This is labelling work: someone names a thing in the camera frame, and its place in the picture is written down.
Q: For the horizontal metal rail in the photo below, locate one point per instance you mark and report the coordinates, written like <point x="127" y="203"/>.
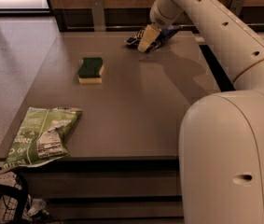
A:
<point x="258" y="27"/>

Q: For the left metal bracket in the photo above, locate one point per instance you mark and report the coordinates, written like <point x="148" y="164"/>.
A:
<point x="97" y="12"/>

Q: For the blue chip bag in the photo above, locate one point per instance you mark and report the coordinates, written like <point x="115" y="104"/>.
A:
<point x="164" y="36"/>

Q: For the right metal bracket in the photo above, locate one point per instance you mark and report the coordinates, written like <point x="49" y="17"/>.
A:
<point x="236" y="6"/>

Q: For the green jalapeno chip bag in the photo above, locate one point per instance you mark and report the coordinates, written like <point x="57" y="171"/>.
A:
<point x="41" y="137"/>

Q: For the lower grey drawer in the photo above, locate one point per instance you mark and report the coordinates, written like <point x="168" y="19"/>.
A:
<point x="116" y="210"/>

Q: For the top grey drawer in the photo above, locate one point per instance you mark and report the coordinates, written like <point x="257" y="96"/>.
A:
<point x="104" y="184"/>

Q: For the metal bracket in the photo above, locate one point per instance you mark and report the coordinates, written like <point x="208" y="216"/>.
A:
<point x="97" y="12"/>
<point x="236" y="6"/>

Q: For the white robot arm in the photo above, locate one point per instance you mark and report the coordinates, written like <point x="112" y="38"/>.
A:
<point x="221" y="140"/>

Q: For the grey drawer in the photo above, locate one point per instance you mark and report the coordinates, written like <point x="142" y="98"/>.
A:
<point x="116" y="210"/>
<point x="104" y="184"/>

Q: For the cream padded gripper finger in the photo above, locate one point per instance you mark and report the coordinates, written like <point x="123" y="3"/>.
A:
<point x="150" y="34"/>

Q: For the black chair frame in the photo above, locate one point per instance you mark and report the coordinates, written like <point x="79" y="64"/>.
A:
<point x="19" y="195"/>

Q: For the green and yellow sponge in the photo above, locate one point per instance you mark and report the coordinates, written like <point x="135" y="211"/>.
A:
<point x="91" y="70"/>

